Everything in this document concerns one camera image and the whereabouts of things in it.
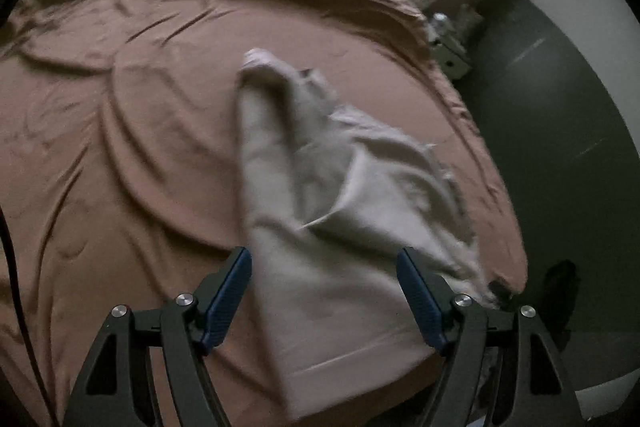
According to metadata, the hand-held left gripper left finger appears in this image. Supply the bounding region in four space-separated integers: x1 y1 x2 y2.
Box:
62 246 253 427

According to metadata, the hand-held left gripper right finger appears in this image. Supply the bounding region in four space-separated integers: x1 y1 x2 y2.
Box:
396 248 585 427

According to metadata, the beige zip jacket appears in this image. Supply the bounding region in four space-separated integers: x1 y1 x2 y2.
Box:
234 48 501 423

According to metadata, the brown bed sheet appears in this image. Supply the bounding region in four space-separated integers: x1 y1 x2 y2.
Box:
0 0 530 427

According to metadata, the black cable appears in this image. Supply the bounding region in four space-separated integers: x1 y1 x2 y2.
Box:
0 206 57 427

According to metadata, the metal bed frame bracket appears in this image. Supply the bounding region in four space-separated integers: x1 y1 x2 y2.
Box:
428 4 474 80

